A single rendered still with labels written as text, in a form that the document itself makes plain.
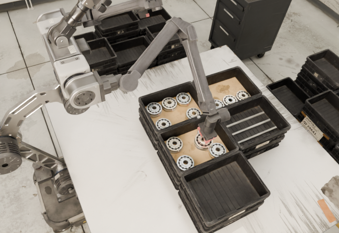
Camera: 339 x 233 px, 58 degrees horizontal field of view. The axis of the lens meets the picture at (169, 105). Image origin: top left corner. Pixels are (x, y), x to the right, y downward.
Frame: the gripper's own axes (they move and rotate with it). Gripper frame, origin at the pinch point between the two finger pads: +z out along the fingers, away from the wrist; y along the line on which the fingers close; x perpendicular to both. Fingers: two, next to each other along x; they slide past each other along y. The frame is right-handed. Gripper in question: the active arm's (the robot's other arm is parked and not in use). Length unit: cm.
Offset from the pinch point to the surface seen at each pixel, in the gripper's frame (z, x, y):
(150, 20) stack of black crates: 70, -51, 192
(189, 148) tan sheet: 22.0, 1.2, 7.8
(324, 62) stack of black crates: 52, -181, 61
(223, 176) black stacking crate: 21.3, -8.7, -16.3
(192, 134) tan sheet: 22.0, -4.9, 16.1
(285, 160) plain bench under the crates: 33, -59, -19
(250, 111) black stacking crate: 21, -51, 18
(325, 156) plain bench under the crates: 32, -87, -26
